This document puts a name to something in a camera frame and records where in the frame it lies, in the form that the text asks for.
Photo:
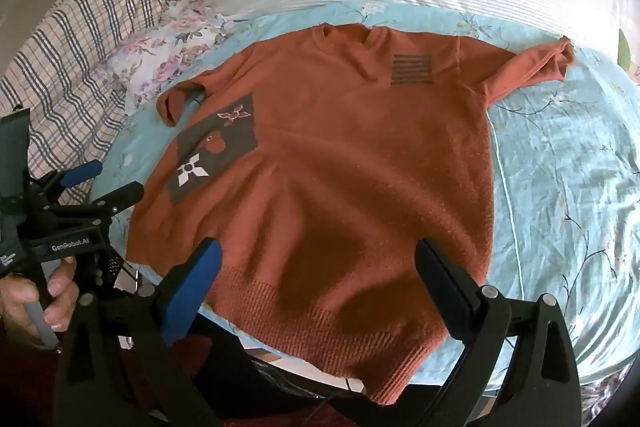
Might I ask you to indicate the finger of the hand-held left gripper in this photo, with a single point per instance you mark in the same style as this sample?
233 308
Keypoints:
82 171
120 196

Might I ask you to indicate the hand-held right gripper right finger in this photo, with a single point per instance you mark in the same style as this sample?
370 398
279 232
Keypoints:
447 292

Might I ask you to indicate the floral pillow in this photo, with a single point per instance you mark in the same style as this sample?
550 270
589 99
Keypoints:
165 52

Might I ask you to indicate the orange knit sweater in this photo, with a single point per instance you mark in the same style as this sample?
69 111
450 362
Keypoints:
350 157

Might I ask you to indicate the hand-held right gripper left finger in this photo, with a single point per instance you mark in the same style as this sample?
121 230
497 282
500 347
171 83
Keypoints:
195 292

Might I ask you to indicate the light blue floral bedsheet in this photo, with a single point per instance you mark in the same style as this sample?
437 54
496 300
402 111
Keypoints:
550 207

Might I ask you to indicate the person's left hand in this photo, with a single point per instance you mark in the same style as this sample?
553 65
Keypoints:
17 302

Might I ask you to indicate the plaid blanket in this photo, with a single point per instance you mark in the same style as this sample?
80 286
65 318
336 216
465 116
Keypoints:
75 57

